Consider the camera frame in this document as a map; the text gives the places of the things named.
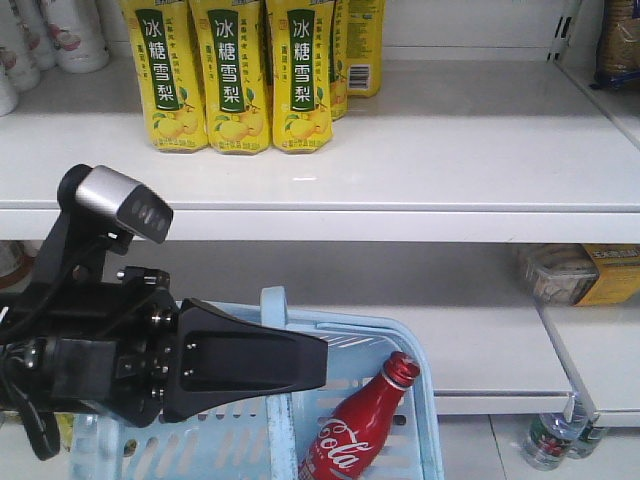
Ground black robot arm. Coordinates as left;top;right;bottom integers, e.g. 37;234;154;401
1;267;328;460

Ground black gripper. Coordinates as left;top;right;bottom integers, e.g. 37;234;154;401
1;267;328;427

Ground clear cookie box yellow label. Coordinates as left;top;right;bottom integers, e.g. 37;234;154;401
514;243;639;306

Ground clear water bottle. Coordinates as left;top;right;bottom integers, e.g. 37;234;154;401
522;413;588;471

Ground light blue plastic basket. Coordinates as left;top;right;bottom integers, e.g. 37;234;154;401
68;286;446;480

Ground red coca cola aluminium bottle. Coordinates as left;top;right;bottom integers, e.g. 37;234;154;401
298;351;421;479

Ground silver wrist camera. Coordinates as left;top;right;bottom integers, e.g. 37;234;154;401
57;164;174;244

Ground yellow pear drink bottle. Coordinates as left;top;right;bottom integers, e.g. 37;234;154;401
119;1;209;153
189;1;271;155
266;0;334;154

